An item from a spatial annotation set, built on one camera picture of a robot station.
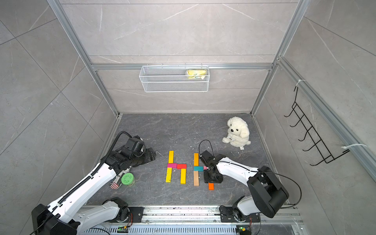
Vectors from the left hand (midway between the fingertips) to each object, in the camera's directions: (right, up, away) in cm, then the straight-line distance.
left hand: (152, 153), depth 78 cm
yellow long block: (+8, -7, +14) cm, 18 cm away
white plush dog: (+51, +11, +10) cm, 53 cm away
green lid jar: (-15, -15, +3) cm, 21 cm away
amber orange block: (+25, -7, +14) cm, 29 cm away
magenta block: (+10, -10, +12) cm, 19 cm away
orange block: (+33, -19, +3) cm, 38 cm away
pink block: (+30, -11, +10) cm, 33 cm away
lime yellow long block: (+8, -14, +8) cm, 18 cm away
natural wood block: (+24, -16, +7) cm, 30 cm away
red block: (+15, -10, +13) cm, 22 cm away
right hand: (+33, -17, +7) cm, 38 cm away
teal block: (+26, -11, +11) cm, 31 cm away
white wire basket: (+9, +48, +23) cm, 54 cm away
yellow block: (+16, -16, +7) cm, 24 cm away
